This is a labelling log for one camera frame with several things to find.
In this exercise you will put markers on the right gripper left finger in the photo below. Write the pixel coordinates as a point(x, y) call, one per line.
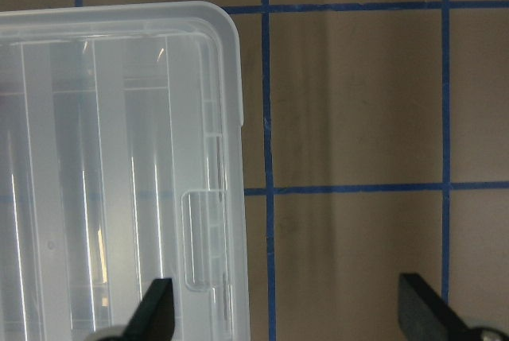
point(154, 318)

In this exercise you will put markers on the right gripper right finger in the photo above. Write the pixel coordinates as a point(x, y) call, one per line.
point(423, 315)

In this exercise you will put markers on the clear plastic box lid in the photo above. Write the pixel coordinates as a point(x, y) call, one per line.
point(121, 163)

